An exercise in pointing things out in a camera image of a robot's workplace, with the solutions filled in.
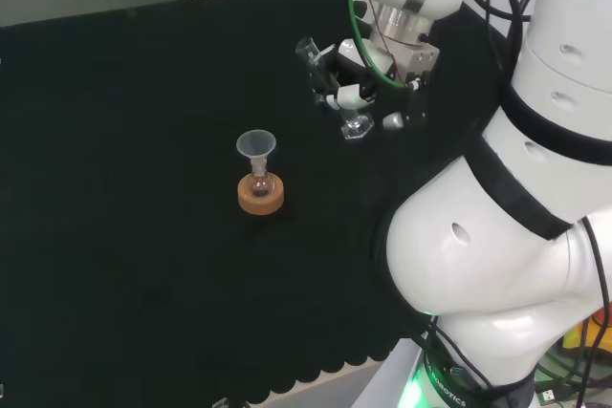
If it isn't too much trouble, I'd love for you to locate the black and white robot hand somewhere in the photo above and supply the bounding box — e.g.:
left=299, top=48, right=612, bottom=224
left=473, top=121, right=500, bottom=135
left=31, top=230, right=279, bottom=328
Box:
left=313, top=37, right=441, bottom=132

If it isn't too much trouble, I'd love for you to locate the clear graduated cylinder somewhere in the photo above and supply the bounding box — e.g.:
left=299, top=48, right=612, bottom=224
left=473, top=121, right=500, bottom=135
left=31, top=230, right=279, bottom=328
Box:
left=295, top=36, right=375, bottom=141

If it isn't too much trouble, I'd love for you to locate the thin red cable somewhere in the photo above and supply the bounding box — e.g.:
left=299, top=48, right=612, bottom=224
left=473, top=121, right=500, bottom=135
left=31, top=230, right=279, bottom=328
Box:
left=356, top=0, right=404, bottom=83

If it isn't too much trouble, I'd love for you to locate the small glass round-bottom flask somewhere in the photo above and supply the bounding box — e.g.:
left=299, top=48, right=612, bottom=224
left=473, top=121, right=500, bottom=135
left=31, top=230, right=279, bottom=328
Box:
left=249, top=163, right=273, bottom=199

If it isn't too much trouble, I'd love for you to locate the tan cork ring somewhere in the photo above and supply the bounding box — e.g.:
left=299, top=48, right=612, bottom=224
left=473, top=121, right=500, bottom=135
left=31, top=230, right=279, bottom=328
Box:
left=237, top=173, right=286, bottom=215

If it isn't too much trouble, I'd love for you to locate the green cable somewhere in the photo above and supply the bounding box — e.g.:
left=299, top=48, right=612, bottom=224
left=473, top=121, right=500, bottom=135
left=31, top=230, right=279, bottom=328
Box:
left=346, top=0, right=415, bottom=91

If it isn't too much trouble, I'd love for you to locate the pale board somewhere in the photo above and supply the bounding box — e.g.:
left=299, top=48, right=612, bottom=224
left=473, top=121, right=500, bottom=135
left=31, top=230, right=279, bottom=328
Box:
left=212, top=336, right=431, bottom=408

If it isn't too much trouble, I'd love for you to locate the black bench cloth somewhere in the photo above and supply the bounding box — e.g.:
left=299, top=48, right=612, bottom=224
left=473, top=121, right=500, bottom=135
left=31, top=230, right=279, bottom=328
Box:
left=0, top=0, right=511, bottom=405

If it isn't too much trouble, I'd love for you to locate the yellow stop button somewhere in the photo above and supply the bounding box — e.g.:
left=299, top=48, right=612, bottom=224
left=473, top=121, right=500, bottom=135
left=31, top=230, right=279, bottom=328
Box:
left=560, top=314, right=612, bottom=356

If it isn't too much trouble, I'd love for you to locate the long black arm cable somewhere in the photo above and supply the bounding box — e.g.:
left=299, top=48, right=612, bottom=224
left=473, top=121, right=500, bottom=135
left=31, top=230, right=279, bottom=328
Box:
left=575, top=216, right=612, bottom=408

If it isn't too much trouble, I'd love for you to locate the clear plastic funnel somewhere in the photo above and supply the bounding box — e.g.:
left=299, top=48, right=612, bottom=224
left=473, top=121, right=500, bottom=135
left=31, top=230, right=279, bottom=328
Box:
left=235, top=129, right=277, bottom=175

